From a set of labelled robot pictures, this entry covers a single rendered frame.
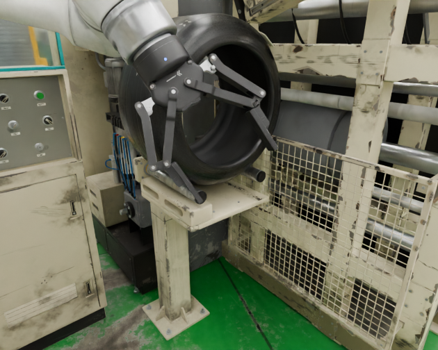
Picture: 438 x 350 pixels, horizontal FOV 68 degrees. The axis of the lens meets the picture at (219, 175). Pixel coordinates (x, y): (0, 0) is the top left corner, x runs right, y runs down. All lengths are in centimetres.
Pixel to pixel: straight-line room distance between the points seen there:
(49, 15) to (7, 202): 97
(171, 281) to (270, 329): 57
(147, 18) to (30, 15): 26
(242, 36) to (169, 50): 63
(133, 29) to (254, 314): 167
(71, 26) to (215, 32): 48
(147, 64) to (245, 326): 158
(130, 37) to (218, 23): 59
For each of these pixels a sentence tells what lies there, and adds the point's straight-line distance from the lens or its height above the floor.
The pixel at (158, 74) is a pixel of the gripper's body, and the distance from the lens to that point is 45.
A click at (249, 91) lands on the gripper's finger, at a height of 130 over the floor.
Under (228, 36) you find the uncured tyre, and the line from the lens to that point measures 103.
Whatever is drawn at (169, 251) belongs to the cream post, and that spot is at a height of 45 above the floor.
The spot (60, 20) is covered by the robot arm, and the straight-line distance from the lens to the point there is 64.
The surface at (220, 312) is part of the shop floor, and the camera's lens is 192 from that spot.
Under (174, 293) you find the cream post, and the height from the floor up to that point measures 20.
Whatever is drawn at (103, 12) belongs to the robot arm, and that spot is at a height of 140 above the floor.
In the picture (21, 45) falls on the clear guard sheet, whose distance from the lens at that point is 143.
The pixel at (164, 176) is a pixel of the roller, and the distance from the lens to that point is 119.
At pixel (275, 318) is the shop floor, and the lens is 191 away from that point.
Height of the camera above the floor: 137
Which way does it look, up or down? 22 degrees down
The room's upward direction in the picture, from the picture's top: straight up
